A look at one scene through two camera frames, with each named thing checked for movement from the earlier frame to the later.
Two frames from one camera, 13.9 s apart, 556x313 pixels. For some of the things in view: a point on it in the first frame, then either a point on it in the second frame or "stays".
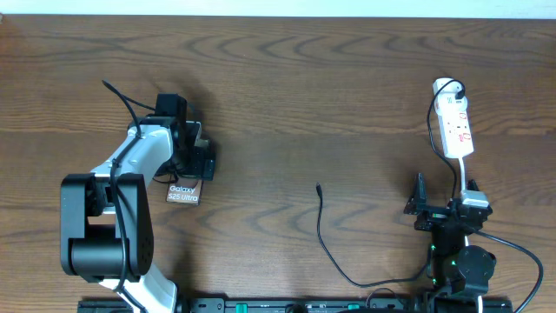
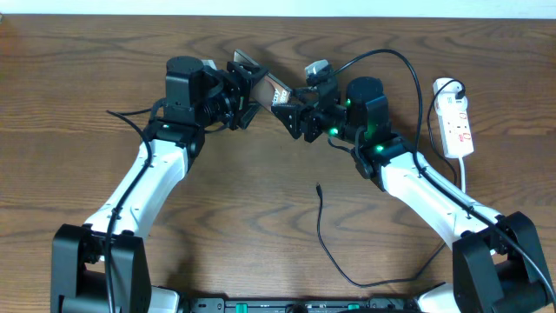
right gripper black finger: [472, 185] → [305, 93]
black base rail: [423, 305] stays
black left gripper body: [191, 163] → [235, 96]
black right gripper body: [432, 219] → [329, 123]
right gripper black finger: [417, 203] → [290, 116]
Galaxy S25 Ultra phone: [184, 191] → [266, 89]
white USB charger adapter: [446, 98] stays
